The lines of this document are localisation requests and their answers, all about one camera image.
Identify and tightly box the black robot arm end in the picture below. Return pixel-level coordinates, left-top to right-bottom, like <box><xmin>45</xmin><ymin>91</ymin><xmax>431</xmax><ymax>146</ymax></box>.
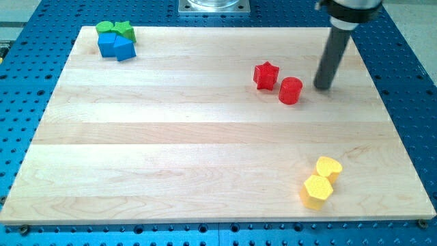
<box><xmin>315</xmin><ymin>0</ymin><xmax>383</xmax><ymax>31</ymax></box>

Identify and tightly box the yellow heart block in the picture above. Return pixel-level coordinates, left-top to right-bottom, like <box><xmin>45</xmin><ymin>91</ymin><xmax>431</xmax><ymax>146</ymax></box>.
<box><xmin>313</xmin><ymin>156</ymin><xmax>343</xmax><ymax>185</ymax></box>

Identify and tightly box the yellow hexagon block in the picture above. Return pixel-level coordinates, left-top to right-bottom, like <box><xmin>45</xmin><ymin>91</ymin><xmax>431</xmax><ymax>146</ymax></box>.
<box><xmin>300</xmin><ymin>175</ymin><xmax>333</xmax><ymax>210</ymax></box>

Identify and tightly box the wooden board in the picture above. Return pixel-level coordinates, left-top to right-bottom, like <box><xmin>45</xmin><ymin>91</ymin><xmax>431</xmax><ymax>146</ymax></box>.
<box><xmin>1</xmin><ymin>26</ymin><xmax>436</xmax><ymax>225</ymax></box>

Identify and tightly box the red star block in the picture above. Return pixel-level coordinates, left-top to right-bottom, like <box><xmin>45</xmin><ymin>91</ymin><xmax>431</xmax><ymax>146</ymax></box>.
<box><xmin>253</xmin><ymin>61</ymin><xmax>280</xmax><ymax>91</ymax></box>

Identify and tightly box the red cylinder block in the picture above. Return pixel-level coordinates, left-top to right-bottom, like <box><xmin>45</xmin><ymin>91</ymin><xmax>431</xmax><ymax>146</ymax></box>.
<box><xmin>279</xmin><ymin>77</ymin><xmax>303</xmax><ymax>105</ymax></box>

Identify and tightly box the blue pentagon block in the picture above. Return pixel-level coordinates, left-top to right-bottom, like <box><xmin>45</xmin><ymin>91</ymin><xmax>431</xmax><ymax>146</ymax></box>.
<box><xmin>113</xmin><ymin>36</ymin><xmax>136</xmax><ymax>62</ymax></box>

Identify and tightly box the green star block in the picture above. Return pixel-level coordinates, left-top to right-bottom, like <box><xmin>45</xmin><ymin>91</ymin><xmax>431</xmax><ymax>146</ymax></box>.
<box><xmin>111</xmin><ymin>21</ymin><xmax>137</xmax><ymax>43</ymax></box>

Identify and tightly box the blue cube block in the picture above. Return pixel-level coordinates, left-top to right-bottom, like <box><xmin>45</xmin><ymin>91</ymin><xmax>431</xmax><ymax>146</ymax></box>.
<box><xmin>98</xmin><ymin>33</ymin><xmax>116</xmax><ymax>57</ymax></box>

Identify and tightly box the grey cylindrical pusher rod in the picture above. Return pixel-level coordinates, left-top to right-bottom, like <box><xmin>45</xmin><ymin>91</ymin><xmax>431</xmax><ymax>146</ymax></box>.
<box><xmin>313</xmin><ymin>26</ymin><xmax>352</xmax><ymax>90</ymax></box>

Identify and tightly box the green cylinder block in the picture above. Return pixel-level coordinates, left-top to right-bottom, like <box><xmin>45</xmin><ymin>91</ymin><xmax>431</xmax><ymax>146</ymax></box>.
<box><xmin>95</xmin><ymin>20</ymin><xmax>114</xmax><ymax>35</ymax></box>

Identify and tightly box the blue perforated table plate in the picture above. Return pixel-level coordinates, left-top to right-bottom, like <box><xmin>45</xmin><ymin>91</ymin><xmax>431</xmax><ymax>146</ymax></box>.
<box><xmin>1</xmin><ymin>1</ymin><xmax>436</xmax><ymax>245</ymax></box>

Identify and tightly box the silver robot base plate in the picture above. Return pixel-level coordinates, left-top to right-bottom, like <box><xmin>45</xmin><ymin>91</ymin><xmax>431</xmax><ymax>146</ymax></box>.
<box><xmin>178</xmin><ymin>0</ymin><xmax>251</xmax><ymax>14</ymax></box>

